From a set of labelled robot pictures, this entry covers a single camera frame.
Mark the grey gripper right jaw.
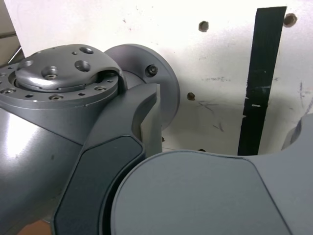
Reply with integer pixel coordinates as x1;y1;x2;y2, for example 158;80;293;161
101;113;313;235

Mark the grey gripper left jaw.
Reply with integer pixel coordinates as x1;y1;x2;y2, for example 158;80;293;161
52;82;164;235

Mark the black tape strip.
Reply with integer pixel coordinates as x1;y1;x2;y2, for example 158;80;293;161
237;6;288;156

